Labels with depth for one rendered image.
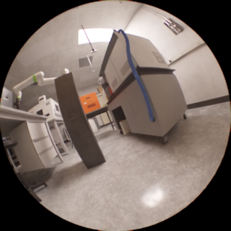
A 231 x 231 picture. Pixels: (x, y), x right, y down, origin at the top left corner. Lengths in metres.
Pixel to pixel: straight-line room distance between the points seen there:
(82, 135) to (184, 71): 1.90
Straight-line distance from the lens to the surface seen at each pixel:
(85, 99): 1.88
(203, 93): 1.72
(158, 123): 0.70
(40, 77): 1.31
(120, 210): 0.53
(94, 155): 0.91
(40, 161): 1.19
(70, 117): 0.87
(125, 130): 1.59
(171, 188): 0.52
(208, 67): 1.71
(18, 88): 1.32
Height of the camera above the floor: 0.47
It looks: 1 degrees down
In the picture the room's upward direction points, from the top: 22 degrees counter-clockwise
